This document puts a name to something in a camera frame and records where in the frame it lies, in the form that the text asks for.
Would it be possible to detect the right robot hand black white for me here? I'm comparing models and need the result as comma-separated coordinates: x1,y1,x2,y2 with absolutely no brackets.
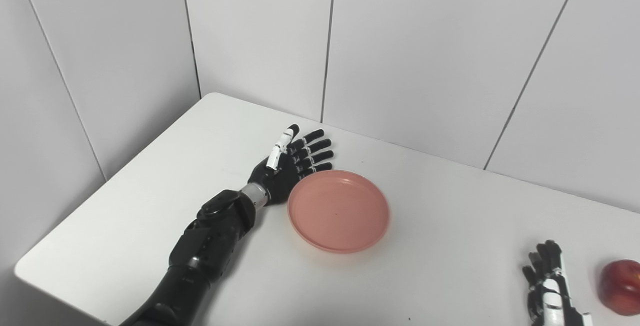
522,239,593,326

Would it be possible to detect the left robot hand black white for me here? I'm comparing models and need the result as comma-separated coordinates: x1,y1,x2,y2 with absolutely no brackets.
247,124,335,207

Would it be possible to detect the pink plate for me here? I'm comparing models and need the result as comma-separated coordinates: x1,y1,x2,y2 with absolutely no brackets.
287,169,391,254

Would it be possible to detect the red apple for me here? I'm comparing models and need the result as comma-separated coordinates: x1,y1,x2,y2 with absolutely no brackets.
599,259,640,316

